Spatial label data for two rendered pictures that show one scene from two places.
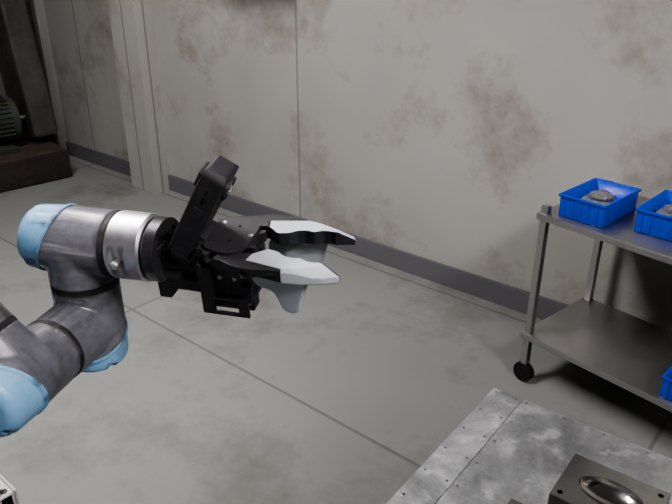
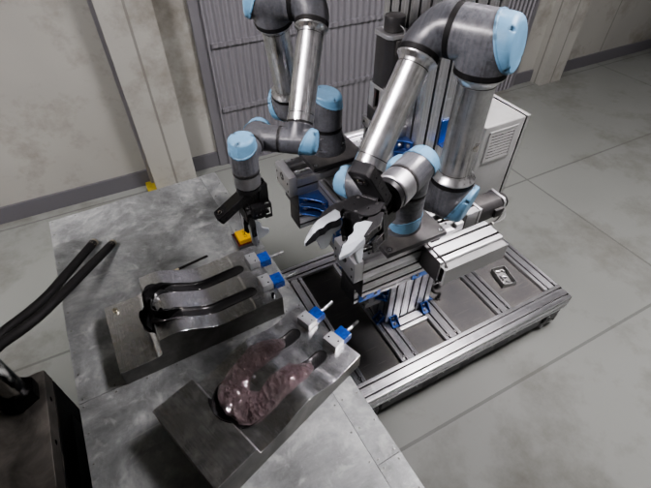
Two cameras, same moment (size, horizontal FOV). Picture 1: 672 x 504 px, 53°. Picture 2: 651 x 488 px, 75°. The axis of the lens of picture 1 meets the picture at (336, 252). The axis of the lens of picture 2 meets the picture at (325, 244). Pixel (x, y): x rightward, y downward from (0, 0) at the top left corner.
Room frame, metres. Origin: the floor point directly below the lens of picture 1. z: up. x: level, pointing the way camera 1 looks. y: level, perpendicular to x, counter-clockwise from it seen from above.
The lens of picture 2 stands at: (0.80, -0.46, 1.95)
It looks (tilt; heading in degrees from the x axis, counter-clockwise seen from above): 45 degrees down; 112
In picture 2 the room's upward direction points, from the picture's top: straight up
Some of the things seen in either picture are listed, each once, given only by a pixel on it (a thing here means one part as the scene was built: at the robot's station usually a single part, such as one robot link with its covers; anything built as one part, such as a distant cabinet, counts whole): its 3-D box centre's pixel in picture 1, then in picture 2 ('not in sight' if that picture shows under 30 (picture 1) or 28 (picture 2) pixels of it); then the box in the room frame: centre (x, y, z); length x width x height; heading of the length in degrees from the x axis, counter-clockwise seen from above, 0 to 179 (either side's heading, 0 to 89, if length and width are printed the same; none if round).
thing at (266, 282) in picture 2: not in sight; (279, 279); (0.31, 0.32, 0.89); 0.13 x 0.05 x 0.05; 52
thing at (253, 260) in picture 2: not in sight; (265, 259); (0.23, 0.39, 0.89); 0.13 x 0.05 x 0.05; 52
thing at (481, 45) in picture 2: not in sight; (463, 128); (0.75, 0.54, 1.41); 0.15 x 0.12 x 0.55; 166
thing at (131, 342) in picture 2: not in sight; (193, 303); (0.10, 0.14, 0.87); 0.50 x 0.26 x 0.14; 52
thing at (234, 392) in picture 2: not in sight; (263, 375); (0.43, 0.00, 0.90); 0.26 x 0.18 x 0.08; 69
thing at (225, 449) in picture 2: not in sight; (264, 385); (0.43, -0.01, 0.86); 0.50 x 0.26 x 0.11; 69
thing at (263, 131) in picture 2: not in sight; (261, 137); (0.21, 0.47, 1.31); 0.11 x 0.11 x 0.08; 12
